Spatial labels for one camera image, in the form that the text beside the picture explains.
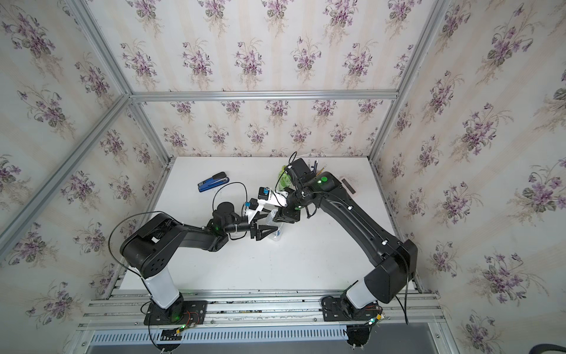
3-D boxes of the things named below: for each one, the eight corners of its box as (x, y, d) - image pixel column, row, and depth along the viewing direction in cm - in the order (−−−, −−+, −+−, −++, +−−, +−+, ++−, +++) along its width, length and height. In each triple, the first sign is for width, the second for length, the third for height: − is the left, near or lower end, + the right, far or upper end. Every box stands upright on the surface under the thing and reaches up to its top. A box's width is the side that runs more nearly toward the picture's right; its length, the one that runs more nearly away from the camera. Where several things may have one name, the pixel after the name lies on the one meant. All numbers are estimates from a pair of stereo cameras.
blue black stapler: (200, 194, 108) (197, 188, 104) (198, 188, 110) (195, 182, 106) (229, 182, 113) (227, 176, 109) (226, 177, 115) (224, 170, 111)
